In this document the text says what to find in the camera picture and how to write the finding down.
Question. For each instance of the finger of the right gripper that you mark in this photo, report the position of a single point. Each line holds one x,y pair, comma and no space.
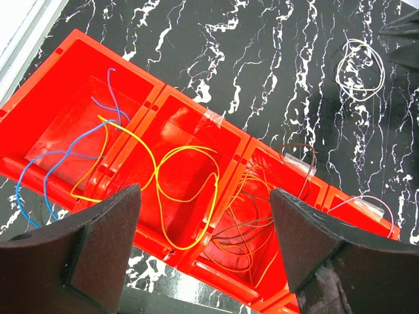
404,29

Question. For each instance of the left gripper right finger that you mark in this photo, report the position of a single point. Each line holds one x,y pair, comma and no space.
334,267

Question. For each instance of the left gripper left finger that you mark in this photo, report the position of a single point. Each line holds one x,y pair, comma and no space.
75,265

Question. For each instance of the red divided plastic bin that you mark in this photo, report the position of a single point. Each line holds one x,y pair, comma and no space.
88,123

